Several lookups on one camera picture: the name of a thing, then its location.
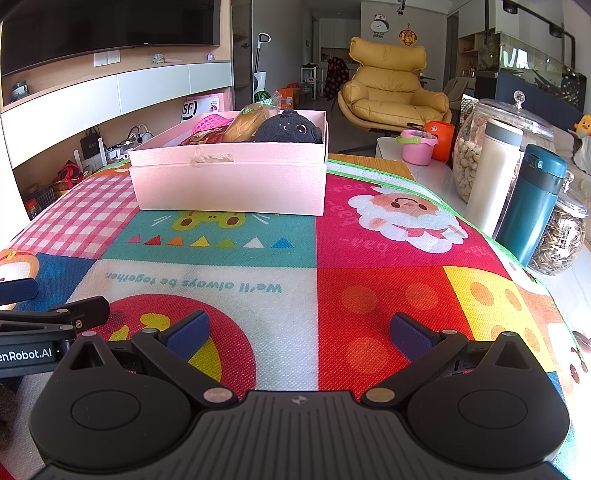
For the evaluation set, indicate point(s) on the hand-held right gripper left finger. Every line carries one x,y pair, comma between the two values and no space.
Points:
187,337

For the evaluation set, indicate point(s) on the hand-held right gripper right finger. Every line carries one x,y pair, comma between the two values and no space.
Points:
413,337

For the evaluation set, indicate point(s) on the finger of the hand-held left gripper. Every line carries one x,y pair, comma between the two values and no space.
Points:
69,314
18,291

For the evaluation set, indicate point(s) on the pink cardboard box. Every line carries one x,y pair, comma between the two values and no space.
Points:
231,184

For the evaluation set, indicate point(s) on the pink plastic basket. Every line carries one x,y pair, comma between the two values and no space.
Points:
207,123

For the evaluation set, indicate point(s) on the bread packet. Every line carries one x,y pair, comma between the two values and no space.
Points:
244,124

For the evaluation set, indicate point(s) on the black plush cat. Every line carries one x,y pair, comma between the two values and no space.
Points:
286,129

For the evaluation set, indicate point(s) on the red and yellow bag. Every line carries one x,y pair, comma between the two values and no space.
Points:
69,177

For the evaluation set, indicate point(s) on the colourful printed play mat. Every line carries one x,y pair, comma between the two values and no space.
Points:
286,258

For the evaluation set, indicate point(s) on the teal thermos bottle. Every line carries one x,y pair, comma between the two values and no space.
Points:
531,217

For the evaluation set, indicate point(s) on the white bottle with grey cap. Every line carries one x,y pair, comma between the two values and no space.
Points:
491,184

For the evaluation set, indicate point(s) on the glass jar of seeds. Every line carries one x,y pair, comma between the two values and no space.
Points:
558,240

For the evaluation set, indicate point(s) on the large glass peanut jar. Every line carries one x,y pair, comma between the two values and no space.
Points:
466,161

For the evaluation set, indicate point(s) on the pink toy bucket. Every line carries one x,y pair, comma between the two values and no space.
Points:
415,150

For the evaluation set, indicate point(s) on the white side table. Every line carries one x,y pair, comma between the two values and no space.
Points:
388,147

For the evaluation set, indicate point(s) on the orange toy bucket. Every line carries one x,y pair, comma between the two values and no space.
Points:
441,141

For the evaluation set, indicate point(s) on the white and pink parcel box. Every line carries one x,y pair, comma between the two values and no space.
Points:
203,105

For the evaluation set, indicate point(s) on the yellow padded armchair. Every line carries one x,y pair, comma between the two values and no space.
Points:
388,97

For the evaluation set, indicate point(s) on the grey dining chair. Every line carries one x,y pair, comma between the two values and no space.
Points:
457,92

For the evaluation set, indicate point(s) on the watermelon ball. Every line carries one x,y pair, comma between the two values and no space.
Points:
262,97

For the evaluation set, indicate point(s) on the orange carton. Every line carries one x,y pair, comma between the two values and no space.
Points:
287,98

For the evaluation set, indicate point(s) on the dark spotted cloth on rack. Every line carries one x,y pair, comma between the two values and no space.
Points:
337,78

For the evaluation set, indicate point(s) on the small green figurine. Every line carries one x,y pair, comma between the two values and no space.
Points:
159,59

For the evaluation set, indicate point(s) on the yellow duck toy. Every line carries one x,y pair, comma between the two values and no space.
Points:
584,125

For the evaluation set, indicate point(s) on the white shelf rack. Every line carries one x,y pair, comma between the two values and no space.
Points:
308,81

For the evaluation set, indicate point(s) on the black television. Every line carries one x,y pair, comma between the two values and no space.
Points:
106,23

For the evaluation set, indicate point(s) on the glass fish tank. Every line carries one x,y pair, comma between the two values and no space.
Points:
531,69

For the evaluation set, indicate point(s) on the orange hanging ornament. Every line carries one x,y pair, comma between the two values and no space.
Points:
407,36

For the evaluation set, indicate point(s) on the white stick vacuum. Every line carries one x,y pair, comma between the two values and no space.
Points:
262,41

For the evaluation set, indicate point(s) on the white wall cabinet unit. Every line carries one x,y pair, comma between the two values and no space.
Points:
152,85

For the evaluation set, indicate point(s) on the panda wall clock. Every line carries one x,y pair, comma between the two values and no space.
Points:
380,25

